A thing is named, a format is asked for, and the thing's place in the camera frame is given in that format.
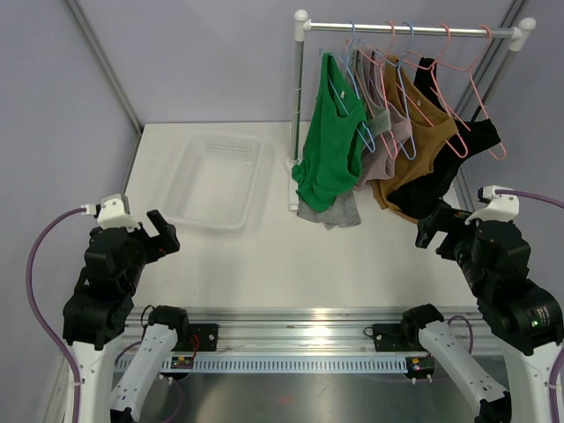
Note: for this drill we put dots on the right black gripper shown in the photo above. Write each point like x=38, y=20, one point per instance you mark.
x=445, y=218

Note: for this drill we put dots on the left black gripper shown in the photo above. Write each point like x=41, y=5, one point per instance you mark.
x=159, y=245

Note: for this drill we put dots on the pink mauve tank top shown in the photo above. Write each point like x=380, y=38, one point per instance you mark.
x=380, y=165

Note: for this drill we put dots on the grey tank top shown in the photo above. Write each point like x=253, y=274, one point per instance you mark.
x=343, y=212

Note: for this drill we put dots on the green tank top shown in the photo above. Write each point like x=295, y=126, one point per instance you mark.
x=331, y=156

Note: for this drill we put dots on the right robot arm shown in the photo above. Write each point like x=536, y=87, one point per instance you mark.
x=526, y=319

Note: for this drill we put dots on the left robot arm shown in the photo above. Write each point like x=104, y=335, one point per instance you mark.
x=94, y=321

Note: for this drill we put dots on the mustard brown tank top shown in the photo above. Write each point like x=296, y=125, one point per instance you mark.
x=431, y=127

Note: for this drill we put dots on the black tank top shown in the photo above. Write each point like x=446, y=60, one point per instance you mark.
x=418, y=198

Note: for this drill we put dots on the white plastic basket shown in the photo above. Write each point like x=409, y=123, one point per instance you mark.
x=212, y=182

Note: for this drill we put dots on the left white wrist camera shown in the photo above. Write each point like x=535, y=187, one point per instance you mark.
x=112, y=212

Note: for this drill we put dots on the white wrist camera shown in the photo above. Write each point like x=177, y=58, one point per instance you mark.
x=112, y=212
x=501, y=204

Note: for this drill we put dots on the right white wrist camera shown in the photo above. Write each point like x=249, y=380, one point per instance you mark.
x=501, y=204

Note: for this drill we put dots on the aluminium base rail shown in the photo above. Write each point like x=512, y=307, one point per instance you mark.
x=294, y=331

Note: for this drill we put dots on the white slotted cable duct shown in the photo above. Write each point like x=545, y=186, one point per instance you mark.
x=214, y=364

